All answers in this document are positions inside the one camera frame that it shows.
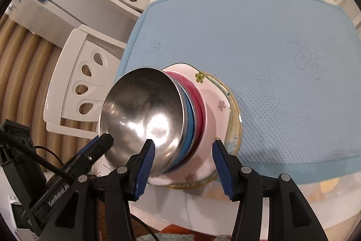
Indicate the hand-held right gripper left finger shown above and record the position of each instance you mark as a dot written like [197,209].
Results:
[145,166]

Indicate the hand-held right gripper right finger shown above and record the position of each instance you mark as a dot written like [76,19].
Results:
[222,170]

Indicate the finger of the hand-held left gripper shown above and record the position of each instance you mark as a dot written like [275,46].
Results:
[93,147]

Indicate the clear glass plate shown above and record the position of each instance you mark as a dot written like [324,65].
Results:
[236,128]

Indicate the blue steel-lined bowl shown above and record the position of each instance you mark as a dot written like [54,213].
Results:
[141,111]

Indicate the white floral square plate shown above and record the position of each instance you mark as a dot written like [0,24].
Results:
[221,105]

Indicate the red steel-lined bowl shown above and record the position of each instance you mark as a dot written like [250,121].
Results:
[198,108]

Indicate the pink speckled bowl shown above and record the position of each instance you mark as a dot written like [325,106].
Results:
[184,70]

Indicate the light blue table mat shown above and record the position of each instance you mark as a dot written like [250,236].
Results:
[253,46]

